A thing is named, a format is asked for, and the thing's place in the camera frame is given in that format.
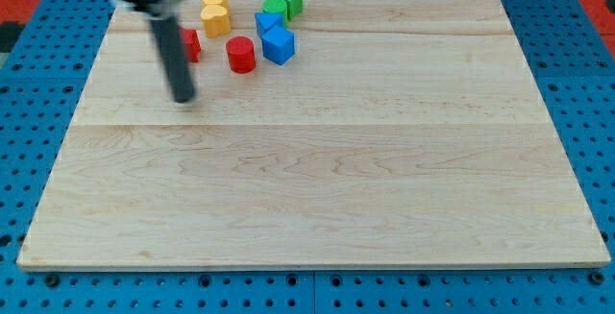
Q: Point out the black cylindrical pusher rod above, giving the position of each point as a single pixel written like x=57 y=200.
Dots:
x=173 y=58

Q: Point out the red star block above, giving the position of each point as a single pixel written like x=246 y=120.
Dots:
x=191 y=44

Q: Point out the yellow heart block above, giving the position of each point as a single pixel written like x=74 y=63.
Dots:
x=216 y=20

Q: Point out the red cylinder block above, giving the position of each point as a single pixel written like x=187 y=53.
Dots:
x=241 y=54

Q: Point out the blue triangle block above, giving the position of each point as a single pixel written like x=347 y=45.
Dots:
x=264 y=21

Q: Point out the green cylinder block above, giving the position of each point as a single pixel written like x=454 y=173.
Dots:
x=278 y=7

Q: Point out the blue cube block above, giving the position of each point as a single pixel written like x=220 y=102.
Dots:
x=278 y=45

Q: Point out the wooden board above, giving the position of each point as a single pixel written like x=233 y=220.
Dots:
x=402 y=135

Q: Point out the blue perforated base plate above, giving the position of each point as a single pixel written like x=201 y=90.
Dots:
x=40 y=85

